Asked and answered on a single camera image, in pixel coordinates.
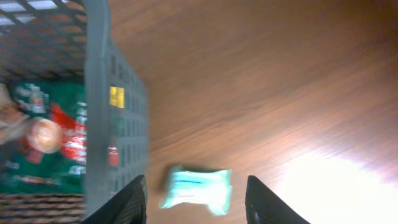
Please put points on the grey plastic basket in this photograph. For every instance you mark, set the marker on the grey plastic basket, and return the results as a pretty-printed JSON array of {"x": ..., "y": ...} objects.
[{"x": 70, "y": 41}]

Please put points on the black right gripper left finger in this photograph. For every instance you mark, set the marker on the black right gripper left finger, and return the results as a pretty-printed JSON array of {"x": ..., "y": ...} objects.
[{"x": 128, "y": 206}]

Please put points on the teal wet wipes packet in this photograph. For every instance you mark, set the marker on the teal wet wipes packet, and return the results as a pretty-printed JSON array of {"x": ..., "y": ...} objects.
[{"x": 212, "y": 189}]

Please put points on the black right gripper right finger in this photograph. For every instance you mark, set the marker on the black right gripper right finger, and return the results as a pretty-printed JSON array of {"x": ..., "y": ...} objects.
[{"x": 263, "y": 206}]

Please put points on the green Nescafe coffee bag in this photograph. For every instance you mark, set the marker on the green Nescafe coffee bag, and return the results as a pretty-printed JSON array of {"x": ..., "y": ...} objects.
[{"x": 44, "y": 135}]

